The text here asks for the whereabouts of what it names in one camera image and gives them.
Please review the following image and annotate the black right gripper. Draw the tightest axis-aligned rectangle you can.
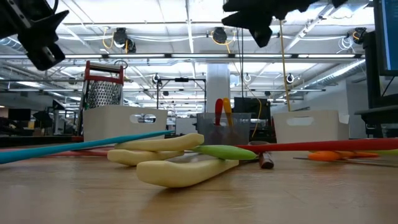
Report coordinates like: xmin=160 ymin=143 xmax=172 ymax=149
xmin=221 ymin=0 xmax=313 ymax=48

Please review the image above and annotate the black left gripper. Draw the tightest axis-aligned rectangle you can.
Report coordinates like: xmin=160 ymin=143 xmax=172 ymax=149
xmin=0 ymin=0 xmax=70 ymax=72

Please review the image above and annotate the red silicone spatula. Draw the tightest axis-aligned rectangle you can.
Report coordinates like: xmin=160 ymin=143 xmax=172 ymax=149
xmin=214 ymin=98 xmax=224 ymax=127

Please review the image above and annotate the white plastic bin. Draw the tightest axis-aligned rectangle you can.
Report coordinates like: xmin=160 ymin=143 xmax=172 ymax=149
xmin=82 ymin=105 xmax=169 ymax=142
xmin=272 ymin=109 xmax=349 ymax=144

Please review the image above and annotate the blue silicone spatula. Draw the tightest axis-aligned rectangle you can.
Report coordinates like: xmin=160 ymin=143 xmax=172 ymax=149
xmin=0 ymin=129 xmax=175 ymax=165

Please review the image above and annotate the green silicone spatula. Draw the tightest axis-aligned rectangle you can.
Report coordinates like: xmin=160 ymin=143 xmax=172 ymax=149
xmin=191 ymin=144 xmax=258 ymax=161

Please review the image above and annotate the white square pillar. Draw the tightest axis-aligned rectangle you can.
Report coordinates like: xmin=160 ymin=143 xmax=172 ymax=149
xmin=206 ymin=63 xmax=231 ymax=113

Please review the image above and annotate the black background monitor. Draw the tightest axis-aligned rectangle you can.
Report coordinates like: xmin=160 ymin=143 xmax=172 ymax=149
xmin=233 ymin=96 xmax=271 ymax=122

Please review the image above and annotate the grey plastic bin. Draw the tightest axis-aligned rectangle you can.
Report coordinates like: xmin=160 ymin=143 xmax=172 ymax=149
xmin=195 ymin=112 xmax=251 ymax=146

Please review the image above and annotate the white background box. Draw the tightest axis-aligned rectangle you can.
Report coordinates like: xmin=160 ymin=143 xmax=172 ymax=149
xmin=175 ymin=117 xmax=197 ymax=135

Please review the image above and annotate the computer monitor blue screen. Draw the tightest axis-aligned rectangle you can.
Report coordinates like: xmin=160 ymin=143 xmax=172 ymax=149
xmin=373 ymin=0 xmax=398 ymax=77

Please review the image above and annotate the red silicone spoon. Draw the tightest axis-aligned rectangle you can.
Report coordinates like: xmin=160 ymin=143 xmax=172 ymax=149
xmin=238 ymin=138 xmax=398 ymax=156

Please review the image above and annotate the orange silicone spatula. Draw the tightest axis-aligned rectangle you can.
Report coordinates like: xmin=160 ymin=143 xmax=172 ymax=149
xmin=307 ymin=150 xmax=380 ymax=162

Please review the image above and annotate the grey computer desk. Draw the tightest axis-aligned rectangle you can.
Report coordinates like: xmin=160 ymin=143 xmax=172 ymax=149
xmin=354 ymin=104 xmax=398 ymax=138

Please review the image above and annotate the black ceiling cable reel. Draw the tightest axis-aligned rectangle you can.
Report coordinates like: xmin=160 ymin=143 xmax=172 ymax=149
xmin=111 ymin=27 xmax=137 ymax=54
xmin=211 ymin=26 xmax=233 ymax=54
xmin=351 ymin=27 xmax=368 ymax=44

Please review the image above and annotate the black hanging cable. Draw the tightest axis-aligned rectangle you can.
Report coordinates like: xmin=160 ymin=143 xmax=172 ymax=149
xmin=238 ymin=27 xmax=245 ymax=98

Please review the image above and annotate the yellow hanging cord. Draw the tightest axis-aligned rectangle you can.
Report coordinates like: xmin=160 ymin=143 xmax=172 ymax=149
xmin=278 ymin=19 xmax=292 ymax=112

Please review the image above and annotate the metal box grater red handle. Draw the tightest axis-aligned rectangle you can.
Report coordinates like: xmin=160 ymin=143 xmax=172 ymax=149
xmin=77 ymin=60 xmax=125 ymax=110

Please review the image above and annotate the black background rig frame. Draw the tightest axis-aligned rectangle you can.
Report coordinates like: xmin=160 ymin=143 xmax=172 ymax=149
xmin=156 ymin=77 xmax=207 ymax=113

